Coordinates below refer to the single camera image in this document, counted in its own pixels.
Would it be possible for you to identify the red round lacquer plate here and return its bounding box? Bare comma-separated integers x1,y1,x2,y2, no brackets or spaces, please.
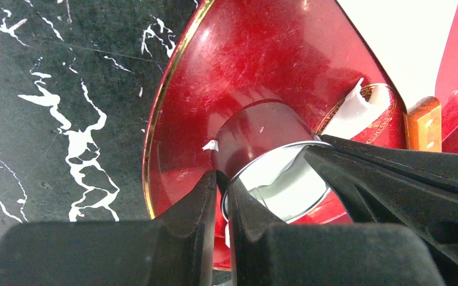
142,0,458,272

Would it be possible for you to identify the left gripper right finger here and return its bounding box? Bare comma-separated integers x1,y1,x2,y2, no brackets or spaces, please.
216,170,286,285

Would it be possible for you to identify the round metal cutter ring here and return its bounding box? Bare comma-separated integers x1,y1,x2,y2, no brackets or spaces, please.
212,101,333,224

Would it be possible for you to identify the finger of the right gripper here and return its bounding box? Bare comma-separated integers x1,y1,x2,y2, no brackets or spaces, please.
320,135,458,194
303,146,458,284

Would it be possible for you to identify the leftover dough scrap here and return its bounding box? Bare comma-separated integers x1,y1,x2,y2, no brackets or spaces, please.
202,139,219,152

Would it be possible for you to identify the white dough lump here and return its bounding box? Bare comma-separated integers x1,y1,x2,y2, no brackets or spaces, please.
321,78,391,139

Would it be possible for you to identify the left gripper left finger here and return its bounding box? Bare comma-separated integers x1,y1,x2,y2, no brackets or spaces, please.
154,170,218,285

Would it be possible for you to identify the metal scraper wooden handle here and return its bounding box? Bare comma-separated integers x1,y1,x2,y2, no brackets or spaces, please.
335,0,458,153

